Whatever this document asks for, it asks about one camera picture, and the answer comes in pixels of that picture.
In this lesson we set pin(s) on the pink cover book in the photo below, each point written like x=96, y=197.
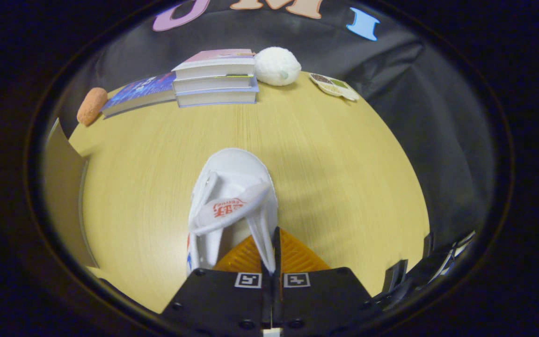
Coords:
x=218, y=57

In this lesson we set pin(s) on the small snack dish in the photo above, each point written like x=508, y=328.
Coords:
x=332, y=86

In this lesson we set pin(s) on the brown cardboard storage box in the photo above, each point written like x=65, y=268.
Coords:
x=66, y=196

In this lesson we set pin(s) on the black backdrop cloth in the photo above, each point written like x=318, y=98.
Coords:
x=428, y=140

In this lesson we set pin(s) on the orange sponge ball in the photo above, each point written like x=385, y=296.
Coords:
x=91, y=106

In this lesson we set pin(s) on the white canvas shoe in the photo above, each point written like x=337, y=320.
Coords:
x=234, y=178

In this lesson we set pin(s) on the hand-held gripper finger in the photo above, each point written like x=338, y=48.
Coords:
x=266, y=295
x=277, y=290

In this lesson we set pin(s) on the pale blue cover book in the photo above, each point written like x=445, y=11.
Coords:
x=218, y=98

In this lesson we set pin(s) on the dark frame structure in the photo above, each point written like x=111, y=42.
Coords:
x=419, y=274

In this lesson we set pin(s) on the dark blue cover book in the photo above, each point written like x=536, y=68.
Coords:
x=138, y=91

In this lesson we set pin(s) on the white book with green edge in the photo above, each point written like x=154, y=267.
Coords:
x=213, y=84

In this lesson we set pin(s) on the white plush ball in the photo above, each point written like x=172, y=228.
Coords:
x=276, y=65

